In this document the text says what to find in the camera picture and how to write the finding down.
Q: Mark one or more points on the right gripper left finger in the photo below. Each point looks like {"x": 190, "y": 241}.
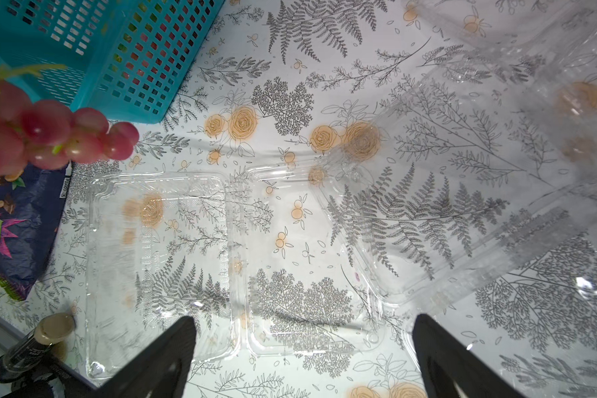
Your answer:
{"x": 160, "y": 370}

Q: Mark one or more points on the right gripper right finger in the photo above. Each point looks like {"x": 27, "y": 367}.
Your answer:
{"x": 448, "y": 369}

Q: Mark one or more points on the clear clamshell container front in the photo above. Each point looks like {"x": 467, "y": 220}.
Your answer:
{"x": 253, "y": 257}

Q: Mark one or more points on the clear clamshell container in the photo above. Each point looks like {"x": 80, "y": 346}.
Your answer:
{"x": 253, "y": 257}
{"x": 452, "y": 184}

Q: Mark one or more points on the red grape bunch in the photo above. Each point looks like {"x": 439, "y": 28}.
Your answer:
{"x": 48, "y": 135}

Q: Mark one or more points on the teal plastic basket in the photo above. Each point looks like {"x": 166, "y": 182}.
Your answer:
{"x": 127, "y": 59}

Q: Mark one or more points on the small bottle beige cap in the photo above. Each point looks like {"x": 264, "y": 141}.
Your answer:
{"x": 30, "y": 350}

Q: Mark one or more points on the clear clamshell container right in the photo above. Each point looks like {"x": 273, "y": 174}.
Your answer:
{"x": 452, "y": 184}

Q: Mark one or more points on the purple snack bag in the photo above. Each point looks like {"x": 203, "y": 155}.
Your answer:
{"x": 31, "y": 206}

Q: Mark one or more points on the floral tablecloth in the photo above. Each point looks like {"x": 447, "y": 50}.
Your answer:
{"x": 277, "y": 83}

